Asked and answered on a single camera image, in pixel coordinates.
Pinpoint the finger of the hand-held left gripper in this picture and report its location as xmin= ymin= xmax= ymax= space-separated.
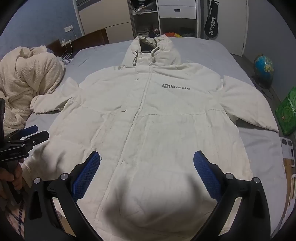
xmin=3 ymin=125 xmax=38 ymax=139
xmin=14 ymin=130 xmax=49 ymax=149

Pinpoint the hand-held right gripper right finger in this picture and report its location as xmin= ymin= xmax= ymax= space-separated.
xmin=193 ymin=150 xmax=271 ymax=241

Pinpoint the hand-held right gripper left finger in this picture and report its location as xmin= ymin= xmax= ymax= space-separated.
xmin=24 ymin=151 xmax=102 ymax=241

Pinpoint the cream white duvet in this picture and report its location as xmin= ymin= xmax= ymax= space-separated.
xmin=22 ymin=35 xmax=279 ymax=241

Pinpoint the stack of folded clothes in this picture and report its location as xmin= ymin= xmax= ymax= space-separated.
xmin=137 ymin=26 xmax=151 ymax=38

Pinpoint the person's left hand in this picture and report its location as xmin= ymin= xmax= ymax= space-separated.
xmin=0 ymin=163 xmax=24 ymax=199

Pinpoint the cream fleece blanket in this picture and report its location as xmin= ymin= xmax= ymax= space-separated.
xmin=0 ymin=46 xmax=65 ymax=142

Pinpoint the bed with grey sheet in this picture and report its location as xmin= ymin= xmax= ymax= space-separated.
xmin=0 ymin=37 xmax=286 ymax=241

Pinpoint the green shopping bag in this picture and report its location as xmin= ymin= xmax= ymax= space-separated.
xmin=275 ymin=87 xmax=296 ymax=136

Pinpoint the brown wooden headboard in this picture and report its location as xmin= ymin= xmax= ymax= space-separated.
xmin=46 ymin=29 xmax=110 ymax=58

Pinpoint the blue globe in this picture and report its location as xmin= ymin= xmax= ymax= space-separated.
xmin=253 ymin=54 xmax=275 ymax=89

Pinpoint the white wardrobe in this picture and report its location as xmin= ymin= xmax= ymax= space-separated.
xmin=73 ymin=0 xmax=200 ymax=44

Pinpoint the black racket bag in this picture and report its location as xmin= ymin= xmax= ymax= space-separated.
xmin=204 ymin=0 xmax=220 ymax=39

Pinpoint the white door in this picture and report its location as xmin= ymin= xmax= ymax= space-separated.
xmin=198 ymin=0 xmax=249 ymax=57

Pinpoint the white charger cable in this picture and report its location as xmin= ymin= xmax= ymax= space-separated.
xmin=61 ymin=43 xmax=75 ymax=61

